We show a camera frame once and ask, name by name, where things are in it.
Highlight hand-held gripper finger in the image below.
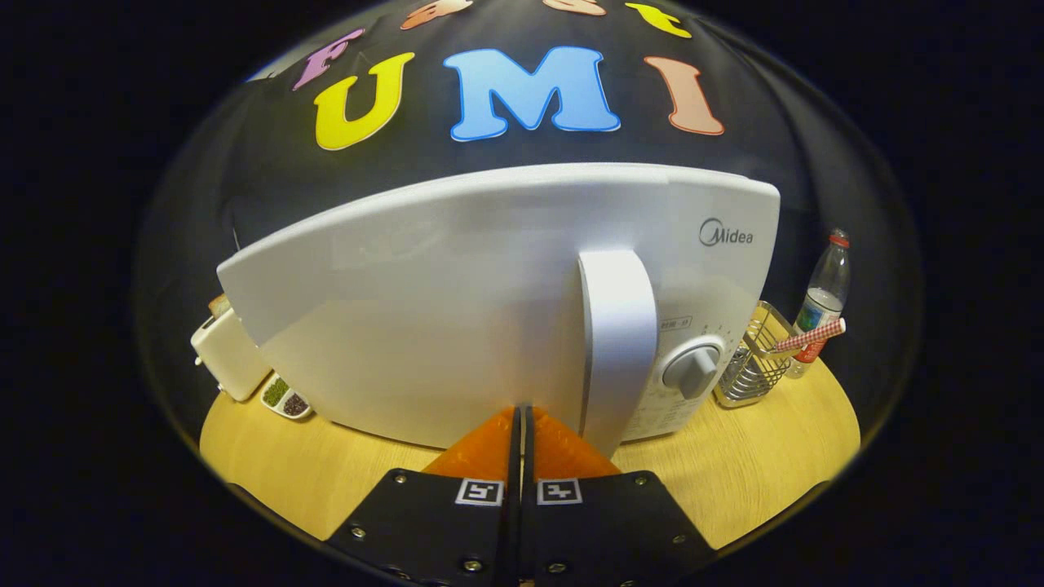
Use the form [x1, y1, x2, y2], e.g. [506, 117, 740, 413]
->
[522, 405, 719, 587]
[326, 405, 523, 587]

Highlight white toaster oven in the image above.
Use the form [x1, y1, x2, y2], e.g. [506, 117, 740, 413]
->
[216, 161, 781, 459]

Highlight cream bread toaster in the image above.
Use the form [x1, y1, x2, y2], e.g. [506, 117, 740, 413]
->
[190, 293, 274, 403]

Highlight white divided tray of beans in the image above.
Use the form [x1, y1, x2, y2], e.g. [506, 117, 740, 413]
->
[260, 373, 315, 421]

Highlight red checked paper straw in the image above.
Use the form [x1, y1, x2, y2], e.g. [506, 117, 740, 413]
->
[771, 318, 847, 354]

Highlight clear plastic bottle red cap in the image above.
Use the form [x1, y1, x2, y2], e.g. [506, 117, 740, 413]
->
[785, 229, 852, 379]

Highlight metal wire basket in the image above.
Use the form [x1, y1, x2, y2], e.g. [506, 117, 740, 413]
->
[714, 300, 796, 408]

